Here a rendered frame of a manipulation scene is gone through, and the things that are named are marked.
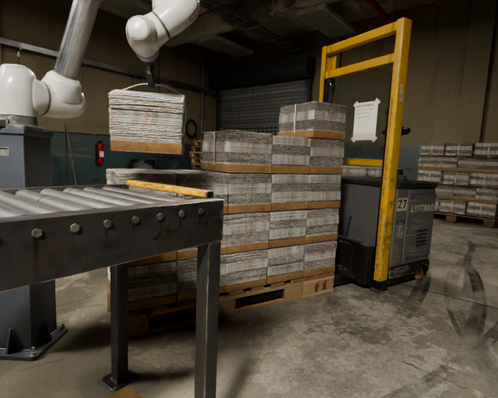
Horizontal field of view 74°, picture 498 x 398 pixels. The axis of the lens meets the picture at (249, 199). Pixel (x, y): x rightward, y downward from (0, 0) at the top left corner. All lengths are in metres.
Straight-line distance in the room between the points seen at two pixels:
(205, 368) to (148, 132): 0.90
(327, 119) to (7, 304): 1.98
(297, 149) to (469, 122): 6.05
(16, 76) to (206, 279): 1.20
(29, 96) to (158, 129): 0.59
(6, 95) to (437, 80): 7.58
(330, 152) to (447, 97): 6.00
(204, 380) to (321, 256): 1.44
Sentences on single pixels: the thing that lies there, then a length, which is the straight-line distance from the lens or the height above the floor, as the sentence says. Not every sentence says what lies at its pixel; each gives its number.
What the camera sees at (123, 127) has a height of 1.02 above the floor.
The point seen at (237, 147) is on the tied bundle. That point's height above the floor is 0.98.
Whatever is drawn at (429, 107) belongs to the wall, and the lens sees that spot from 8.14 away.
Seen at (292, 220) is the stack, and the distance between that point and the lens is 2.13.
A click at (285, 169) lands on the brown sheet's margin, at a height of 0.86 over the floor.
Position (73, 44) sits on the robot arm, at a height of 1.39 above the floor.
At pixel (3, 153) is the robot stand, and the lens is 1.73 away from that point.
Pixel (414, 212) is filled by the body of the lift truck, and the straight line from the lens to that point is 2.80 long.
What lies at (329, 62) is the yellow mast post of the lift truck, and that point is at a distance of 3.09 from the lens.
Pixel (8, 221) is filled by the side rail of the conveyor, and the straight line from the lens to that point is 0.69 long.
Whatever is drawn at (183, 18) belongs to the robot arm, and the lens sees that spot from 1.34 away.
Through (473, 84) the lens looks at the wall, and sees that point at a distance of 8.00.
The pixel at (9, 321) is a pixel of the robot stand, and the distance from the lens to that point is 1.90.
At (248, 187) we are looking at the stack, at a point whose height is 0.75.
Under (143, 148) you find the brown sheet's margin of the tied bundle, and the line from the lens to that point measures 1.45.
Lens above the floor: 0.92
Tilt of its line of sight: 7 degrees down
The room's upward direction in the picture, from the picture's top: 2 degrees clockwise
